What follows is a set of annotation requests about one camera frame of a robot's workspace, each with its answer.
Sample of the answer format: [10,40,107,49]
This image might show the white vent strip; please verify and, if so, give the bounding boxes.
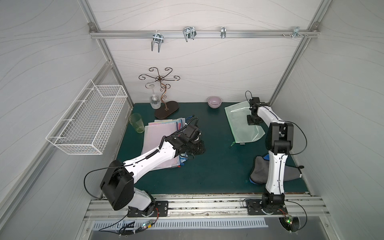
[93,218,268,232]

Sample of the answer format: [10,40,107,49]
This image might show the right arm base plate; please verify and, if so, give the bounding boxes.
[242,199,288,216]

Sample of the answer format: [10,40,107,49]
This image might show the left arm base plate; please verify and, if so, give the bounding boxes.
[128,201,169,218]

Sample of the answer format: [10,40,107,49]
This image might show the pink mesh document bag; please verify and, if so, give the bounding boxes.
[142,120,184,170]

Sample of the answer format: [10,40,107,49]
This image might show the grey blue microfibre cloth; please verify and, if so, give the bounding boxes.
[249,155,302,185]

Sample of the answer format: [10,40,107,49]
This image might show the hanging wine glass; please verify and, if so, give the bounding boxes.
[146,83,161,110]

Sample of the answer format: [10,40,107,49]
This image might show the green mesh document bag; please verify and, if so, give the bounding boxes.
[225,101,265,145]

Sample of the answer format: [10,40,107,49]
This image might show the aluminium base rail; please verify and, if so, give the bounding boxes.
[84,193,331,221]

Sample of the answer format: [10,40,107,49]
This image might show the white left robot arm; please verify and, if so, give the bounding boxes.
[100,124,205,216]

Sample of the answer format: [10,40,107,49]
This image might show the white wire basket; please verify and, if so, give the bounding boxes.
[46,80,128,155]

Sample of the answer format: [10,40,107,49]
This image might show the dark oval stand base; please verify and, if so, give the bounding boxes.
[138,66,181,120]

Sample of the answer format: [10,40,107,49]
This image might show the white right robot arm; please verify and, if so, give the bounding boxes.
[247,97,294,214]

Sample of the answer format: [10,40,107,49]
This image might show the lilac ceramic bowl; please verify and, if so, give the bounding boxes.
[207,96,222,109]

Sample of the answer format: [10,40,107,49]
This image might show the blue zipper document bag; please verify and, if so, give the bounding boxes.
[178,115,195,132]

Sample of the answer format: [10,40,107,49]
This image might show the green plastic cup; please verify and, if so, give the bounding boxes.
[129,113,145,134]

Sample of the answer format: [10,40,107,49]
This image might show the aluminium top cross rail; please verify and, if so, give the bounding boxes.
[90,29,321,39]

